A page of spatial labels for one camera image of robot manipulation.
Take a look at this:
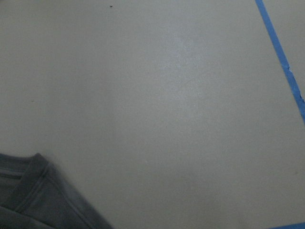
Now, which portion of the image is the dark brown t-shirt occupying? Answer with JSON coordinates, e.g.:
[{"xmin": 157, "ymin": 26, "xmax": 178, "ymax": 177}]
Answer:
[{"xmin": 0, "ymin": 153, "xmax": 112, "ymax": 229}]

